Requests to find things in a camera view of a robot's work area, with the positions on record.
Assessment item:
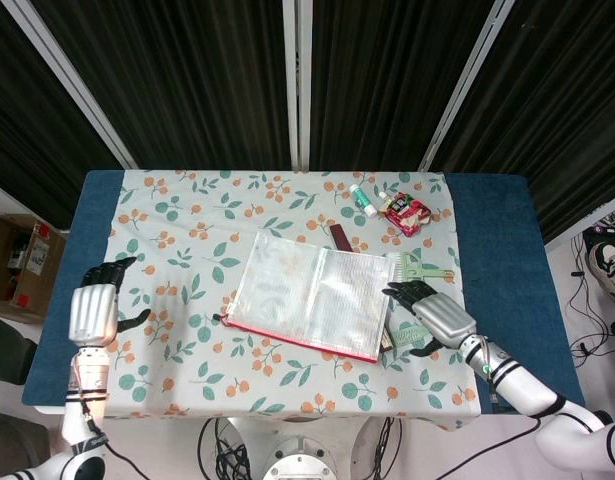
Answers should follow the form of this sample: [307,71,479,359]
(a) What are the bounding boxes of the blue table cover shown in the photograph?
[21,169,586,416]

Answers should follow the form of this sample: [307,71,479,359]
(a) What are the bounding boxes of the green white glue stick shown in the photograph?
[349,183,378,217]

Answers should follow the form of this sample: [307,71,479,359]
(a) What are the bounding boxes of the clear zipper pouch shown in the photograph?
[212,229,397,364]

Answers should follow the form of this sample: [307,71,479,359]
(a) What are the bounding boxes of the green brush white bristles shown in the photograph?
[385,251,413,287]

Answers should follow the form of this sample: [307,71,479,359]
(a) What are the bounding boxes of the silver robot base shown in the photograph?
[261,434,348,480]

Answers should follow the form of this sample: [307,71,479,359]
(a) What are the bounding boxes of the white partition post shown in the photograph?
[281,0,313,171]
[0,0,138,171]
[419,0,521,171]

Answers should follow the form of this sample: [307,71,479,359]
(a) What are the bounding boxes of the floral tablecloth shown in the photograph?
[69,169,483,432]

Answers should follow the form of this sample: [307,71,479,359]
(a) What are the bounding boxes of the green handled scrub brush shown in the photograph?
[386,319,429,350]

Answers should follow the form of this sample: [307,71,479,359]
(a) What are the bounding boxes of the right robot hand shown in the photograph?
[381,279,478,359]

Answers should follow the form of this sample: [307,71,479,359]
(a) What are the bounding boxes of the black cable bundle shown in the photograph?
[196,417,253,480]
[354,417,403,480]

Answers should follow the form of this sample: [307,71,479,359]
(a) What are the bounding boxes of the dark red folded fan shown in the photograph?
[329,223,394,354]

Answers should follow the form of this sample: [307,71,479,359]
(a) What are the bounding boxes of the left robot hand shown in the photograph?
[69,256,152,346]

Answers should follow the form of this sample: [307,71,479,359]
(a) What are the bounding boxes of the black white sneaker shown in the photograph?
[586,242,615,307]

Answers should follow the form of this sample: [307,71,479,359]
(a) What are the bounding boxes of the black floor cable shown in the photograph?
[569,269,615,366]

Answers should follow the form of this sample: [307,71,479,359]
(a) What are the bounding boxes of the red snack pouch white cap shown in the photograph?
[378,191,433,237]

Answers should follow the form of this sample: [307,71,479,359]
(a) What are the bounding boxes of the brown cardboard box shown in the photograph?
[0,213,68,316]

